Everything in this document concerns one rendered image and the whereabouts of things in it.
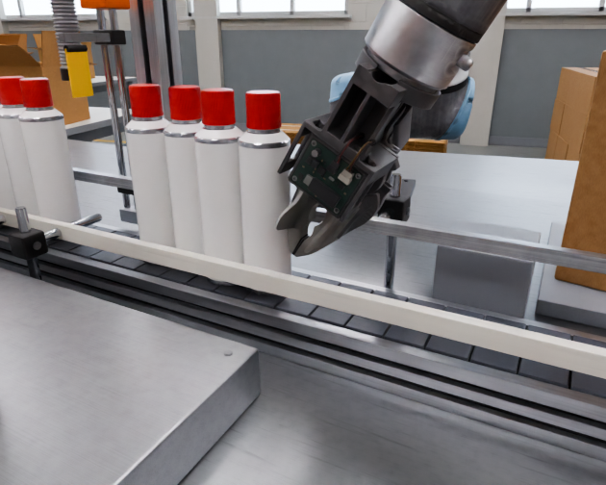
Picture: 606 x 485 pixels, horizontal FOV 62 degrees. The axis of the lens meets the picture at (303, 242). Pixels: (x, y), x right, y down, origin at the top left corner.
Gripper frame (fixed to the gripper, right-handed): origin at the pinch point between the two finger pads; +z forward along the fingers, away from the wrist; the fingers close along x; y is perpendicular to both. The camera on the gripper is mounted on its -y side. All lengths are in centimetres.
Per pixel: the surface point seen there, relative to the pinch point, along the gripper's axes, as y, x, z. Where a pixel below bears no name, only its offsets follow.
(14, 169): 2.7, -38.0, 17.8
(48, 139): 1.8, -34.3, 10.5
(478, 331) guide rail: 4.8, 17.6, -7.1
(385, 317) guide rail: 4.8, 11.1, -2.4
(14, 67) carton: -92, -159, 81
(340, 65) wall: -521, -189, 120
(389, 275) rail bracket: -8.5, 8.9, 1.7
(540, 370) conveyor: 3.6, 23.4, -7.0
